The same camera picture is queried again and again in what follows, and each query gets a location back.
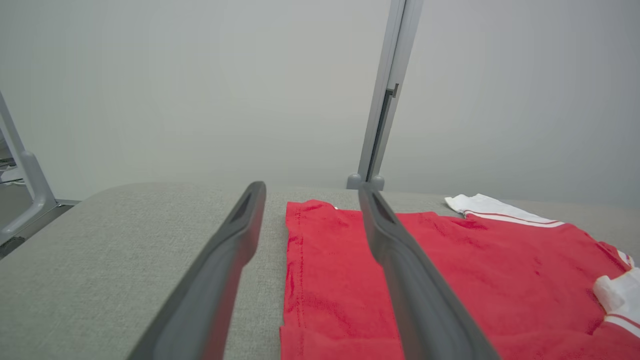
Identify grey partition post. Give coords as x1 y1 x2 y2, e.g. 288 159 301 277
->
346 0 425 192

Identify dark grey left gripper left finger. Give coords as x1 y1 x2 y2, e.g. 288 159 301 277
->
127 181 267 360

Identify red and white striped garment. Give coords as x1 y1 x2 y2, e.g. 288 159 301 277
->
400 193 640 360

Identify grey metal stand leg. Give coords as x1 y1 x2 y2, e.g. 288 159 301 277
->
0 90 58 246

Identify red shorts with white trim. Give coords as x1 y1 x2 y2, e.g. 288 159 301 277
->
279 199 466 360

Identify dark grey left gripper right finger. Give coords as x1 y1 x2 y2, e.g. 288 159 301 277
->
357 182 501 360

